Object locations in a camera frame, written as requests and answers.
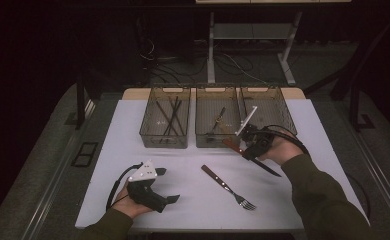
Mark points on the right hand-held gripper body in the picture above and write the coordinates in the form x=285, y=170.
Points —
x=259, y=143

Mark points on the white table cover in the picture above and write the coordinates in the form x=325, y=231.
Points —
x=123, y=140

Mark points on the black upright stand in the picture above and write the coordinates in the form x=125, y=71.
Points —
x=353, y=110
x=80, y=110

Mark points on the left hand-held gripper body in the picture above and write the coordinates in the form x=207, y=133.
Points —
x=144, y=195

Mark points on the light wooden spoon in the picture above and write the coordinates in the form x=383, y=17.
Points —
x=223, y=123

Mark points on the clear brown plastic basket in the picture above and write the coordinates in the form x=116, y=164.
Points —
x=273, y=110
x=149, y=126
x=206, y=106

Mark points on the white metal-framed desk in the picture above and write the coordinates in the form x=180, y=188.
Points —
x=210, y=50

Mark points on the person's left hand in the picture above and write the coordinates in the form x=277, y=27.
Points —
x=128, y=208

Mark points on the person's right hand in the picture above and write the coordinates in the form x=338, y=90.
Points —
x=283, y=150

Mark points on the black slanted stand legs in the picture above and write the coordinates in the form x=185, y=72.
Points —
x=339, y=90

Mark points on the metal floor rail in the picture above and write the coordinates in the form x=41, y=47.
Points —
x=381, y=176
x=51, y=190

